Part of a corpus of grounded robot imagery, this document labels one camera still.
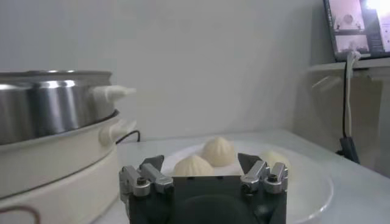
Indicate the dark open laptop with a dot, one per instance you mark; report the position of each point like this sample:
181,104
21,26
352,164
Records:
350,24

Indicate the stainless steel steamer basket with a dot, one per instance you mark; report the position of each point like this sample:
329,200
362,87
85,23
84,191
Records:
45,106

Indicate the white steamed baozi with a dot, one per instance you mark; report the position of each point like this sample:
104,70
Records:
274,156
217,152
192,167

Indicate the white side table with laptop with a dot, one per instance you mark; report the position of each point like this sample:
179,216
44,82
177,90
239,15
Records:
329,66

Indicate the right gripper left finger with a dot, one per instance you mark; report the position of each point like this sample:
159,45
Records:
152,175

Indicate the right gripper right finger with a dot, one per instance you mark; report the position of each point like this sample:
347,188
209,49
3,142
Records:
257,173

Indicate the white round plate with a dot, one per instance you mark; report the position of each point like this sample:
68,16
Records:
307,188

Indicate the cream electric cooker base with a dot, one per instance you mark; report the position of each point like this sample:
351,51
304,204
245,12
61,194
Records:
61,170

